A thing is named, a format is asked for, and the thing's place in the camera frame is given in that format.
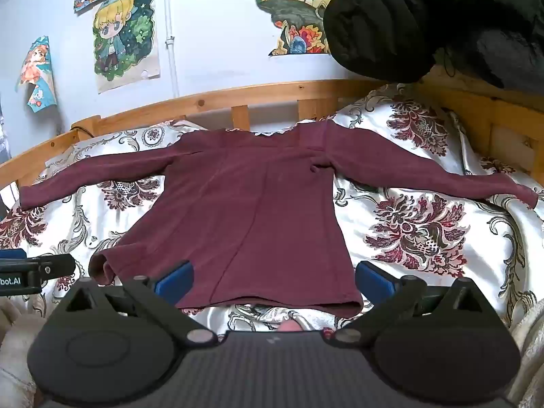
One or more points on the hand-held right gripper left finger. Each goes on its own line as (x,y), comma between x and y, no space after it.
(175,284)

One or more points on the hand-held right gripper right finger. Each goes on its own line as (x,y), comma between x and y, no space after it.
(373,282)

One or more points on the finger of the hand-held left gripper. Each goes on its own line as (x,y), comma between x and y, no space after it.
(59,265)

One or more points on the maroon long-sleeved sweater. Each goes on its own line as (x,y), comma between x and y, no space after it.
(255,204)

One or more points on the white floral satin blanket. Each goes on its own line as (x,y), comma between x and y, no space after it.
(416,229)

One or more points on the beige fuzzy blanket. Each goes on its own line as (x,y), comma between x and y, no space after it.
(17,348)

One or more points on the small curled cartoon poster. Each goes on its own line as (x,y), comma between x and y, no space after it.
(37,72)

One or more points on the black padded jacket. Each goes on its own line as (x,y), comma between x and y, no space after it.
(425,21)

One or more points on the wooden bed frame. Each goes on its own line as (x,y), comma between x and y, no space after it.
(263,93)

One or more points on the cartoon character wall poster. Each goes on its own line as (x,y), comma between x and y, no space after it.
(125,38)

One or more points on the white wall pipe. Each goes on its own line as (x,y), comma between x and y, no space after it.
(171,38)

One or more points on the colourful landscape wall poster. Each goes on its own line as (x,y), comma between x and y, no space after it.
(293,4)

